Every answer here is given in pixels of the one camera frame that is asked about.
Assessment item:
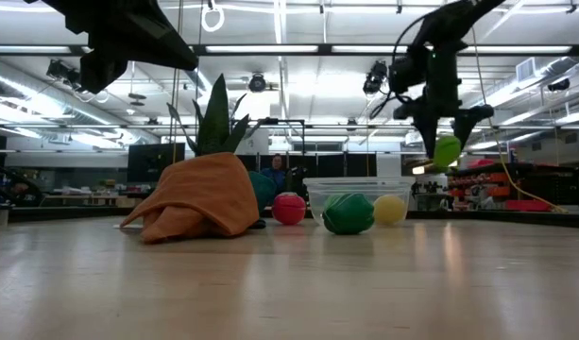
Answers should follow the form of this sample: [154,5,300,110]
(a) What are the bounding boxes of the round black ceiling camera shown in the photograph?
[247,73,268,94]

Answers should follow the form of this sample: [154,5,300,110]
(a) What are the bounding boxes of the clear plastic container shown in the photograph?
[302,176,417,227]

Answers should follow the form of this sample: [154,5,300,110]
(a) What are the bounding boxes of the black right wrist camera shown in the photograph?
[388,55,417,94]

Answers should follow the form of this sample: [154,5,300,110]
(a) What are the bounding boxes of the black partition panels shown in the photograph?
[236,153,378,207]

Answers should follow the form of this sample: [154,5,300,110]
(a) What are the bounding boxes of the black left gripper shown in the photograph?
[24,0,199,94]

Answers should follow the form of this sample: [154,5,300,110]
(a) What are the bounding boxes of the red toy tomato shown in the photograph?
[271,192,308,227]

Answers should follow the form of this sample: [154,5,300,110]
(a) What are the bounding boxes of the red storage bin rack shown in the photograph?
[447,158,579,213]

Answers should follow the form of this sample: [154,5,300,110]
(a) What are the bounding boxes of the yellow toy lemon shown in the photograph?
[372,194,407,226]

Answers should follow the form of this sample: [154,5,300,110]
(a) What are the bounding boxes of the black overhead frame beam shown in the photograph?
[0,43,579,58]

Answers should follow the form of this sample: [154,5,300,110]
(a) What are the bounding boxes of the black ceiling camera with cable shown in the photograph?
[362,59,390,96]

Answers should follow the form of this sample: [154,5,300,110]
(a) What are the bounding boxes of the black ceiling camera rig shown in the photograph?
[45,59,93,94]

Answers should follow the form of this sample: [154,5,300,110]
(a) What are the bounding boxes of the black monitor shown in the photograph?
[127,143,186,185]

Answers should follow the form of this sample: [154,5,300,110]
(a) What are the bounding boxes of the person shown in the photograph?
[260,153,291,196]

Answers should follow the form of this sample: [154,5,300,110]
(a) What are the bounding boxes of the green spiky plant leaves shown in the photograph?
[165,73,266,157]

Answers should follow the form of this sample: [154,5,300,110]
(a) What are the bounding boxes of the orange cloth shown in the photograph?
[120,151,261,245]

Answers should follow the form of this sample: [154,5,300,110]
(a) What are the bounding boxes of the light green toy lime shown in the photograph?
[433,135,463,169]

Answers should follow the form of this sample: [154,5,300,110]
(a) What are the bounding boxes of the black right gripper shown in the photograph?
[392,50,496,161]

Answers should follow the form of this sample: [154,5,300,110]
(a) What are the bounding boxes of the dark green toy bell pepper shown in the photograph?
[322,192,376,236]

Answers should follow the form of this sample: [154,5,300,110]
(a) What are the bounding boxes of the yellow hanging cable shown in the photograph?
[470,25,570,214]

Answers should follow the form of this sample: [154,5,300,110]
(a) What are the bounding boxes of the teal rounded object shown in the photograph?
[247,170,279,230]

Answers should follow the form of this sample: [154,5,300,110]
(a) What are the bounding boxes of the white cable ring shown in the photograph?
[200,3,226,33]

